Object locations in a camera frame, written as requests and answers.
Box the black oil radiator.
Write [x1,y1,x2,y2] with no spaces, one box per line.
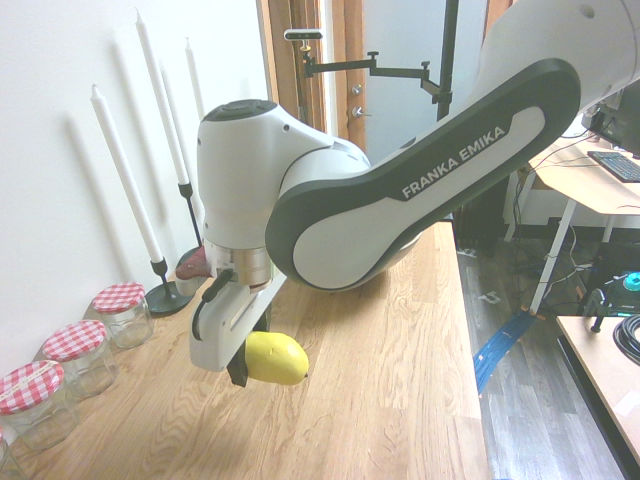
[451,192,512,257]

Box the dark red wrist camera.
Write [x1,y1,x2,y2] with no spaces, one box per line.
[174,247,214,297]

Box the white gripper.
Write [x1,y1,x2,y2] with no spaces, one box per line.
[188,276,289,388]

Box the yellow mango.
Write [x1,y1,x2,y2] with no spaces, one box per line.
[244,330,311,387]

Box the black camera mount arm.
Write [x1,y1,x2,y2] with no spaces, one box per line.
[300,41,452,107]

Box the shortest white taper candle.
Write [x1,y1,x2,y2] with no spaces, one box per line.
[184,38,207,122]

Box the white exterior camera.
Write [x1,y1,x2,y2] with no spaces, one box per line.
[283,28,324,43]

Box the black keyboard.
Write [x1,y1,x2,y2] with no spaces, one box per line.
[586,150,640,183]

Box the light wood office desk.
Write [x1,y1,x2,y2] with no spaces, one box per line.
[504,132,640,317]

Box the light wood side table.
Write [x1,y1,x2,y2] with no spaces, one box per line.
[555,314,640,467]

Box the black coiled cable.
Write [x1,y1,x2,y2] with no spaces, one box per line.
[613,314,640,364]

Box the black stand pole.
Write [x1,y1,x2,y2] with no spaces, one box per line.
[436,0,461,122]

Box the blue floor tape strip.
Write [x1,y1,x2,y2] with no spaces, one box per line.
[471,309,539,397]

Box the medium white taper candle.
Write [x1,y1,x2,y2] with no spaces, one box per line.
[89,84,165,264]

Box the tallest white taper candle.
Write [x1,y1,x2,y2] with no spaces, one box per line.
[135,8,191,186]

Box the black computer monitor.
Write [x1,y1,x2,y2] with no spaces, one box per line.
[580,83,640,149]

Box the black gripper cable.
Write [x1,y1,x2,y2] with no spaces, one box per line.
[191,268,237,342]

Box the black candle holder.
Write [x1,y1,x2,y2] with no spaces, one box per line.
[178,182,205,252]
[144,257,194,318]

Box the glass jar red checkered lid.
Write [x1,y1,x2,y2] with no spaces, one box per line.
[41,319,119,399]
[0,359,84,452]
[91,281,156,350]

